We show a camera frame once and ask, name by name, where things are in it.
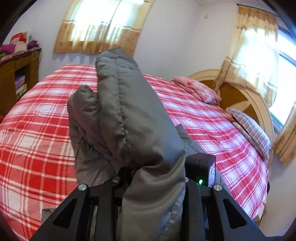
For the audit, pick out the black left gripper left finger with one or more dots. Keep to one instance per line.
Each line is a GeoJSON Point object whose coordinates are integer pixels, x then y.
{"type": "Point", "coordinates": [88, 213]}

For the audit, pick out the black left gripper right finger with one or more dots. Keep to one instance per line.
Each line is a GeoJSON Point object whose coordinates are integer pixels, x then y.
{"type": "Point", "coordinates": [212, 214]}

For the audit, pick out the grey padded jacket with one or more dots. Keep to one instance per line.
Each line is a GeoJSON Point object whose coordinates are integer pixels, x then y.
{"type": "Point", "coordinates": [124, 124]}

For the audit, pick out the pile of clothes on cabinet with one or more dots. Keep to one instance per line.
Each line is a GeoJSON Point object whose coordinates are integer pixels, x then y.
{"type": "Point", "coordinates": [19, 43]}

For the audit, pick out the red plaid bed sheet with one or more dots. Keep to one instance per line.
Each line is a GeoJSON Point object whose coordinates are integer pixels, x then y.
{"type": "Point", "coordinates": [37, 159]}

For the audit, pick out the striped pillow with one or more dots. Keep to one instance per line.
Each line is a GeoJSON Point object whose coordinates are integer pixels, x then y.
{"type": "Point", "coordinates": [252, 132]}

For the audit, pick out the wooden headboard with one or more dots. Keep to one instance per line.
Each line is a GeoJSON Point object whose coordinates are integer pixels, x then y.
{"type": "Point", "coordinates": [250, 103]}

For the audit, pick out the pink floral pillow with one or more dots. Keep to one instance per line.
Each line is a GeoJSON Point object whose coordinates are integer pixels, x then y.
{"type": "Point", "coordinates": [198, 90]}

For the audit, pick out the brown wooden cabinet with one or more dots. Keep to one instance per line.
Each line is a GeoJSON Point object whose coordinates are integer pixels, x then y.
{"type": "Point", "coordinates": [20, 71]}

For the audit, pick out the beige lace curtain near headboard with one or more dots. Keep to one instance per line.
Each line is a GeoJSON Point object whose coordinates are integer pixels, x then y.
{"type": "Point", "coordinates": [253, 63]}

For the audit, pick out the beige curtain far window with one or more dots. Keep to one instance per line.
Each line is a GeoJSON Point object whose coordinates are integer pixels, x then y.
{"type": "Point", "coordinates": [92, 27]}

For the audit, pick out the black camera box green light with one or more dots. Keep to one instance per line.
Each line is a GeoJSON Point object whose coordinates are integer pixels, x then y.
{"type": "Point", "coordinates": [197, 167]}

